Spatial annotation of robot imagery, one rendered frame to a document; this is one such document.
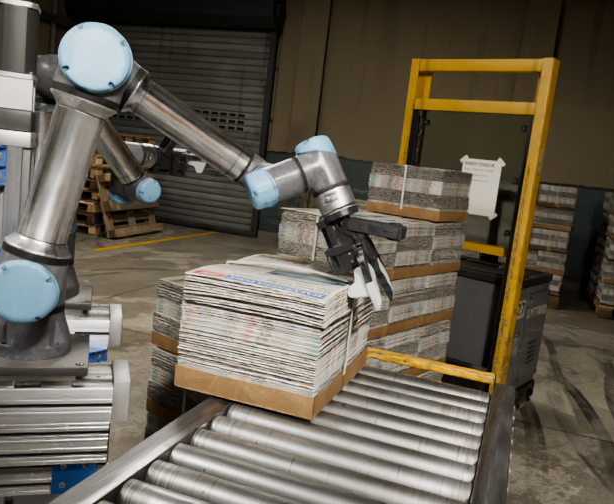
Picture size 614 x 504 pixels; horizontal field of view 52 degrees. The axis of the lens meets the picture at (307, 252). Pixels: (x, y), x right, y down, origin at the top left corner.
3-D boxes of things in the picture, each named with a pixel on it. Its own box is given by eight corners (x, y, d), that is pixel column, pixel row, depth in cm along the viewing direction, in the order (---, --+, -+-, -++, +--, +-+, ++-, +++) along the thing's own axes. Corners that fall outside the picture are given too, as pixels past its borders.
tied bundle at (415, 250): (318, 262, 272) (325, 209, 269) (358, 259, 294) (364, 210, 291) (392, 281, 248) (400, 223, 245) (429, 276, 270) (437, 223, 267)
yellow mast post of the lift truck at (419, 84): (368, 375, 358) (411, 58, 333) (376, 372, 365) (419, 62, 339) (381, 380, 353) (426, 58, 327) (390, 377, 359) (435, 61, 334)
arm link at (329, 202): (353, 184, 128) (342, 184, 120) (362, 205, 128) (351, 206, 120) (321, 198, 131) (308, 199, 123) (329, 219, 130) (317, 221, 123)
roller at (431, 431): (255, 406, 132) (261, 382, 133) (484, 465, 117) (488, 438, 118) (246, 404, 128) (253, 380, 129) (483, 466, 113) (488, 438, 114)
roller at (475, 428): (267, 396, 138) (273, 373, 140) (486, 451, 124) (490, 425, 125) (259, 394, 134) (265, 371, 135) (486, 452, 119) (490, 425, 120)
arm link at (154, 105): (58, 76, 126) (257, 209, 142) (53, 71, 116) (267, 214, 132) (90, 28, 127) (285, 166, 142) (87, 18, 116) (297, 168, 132)
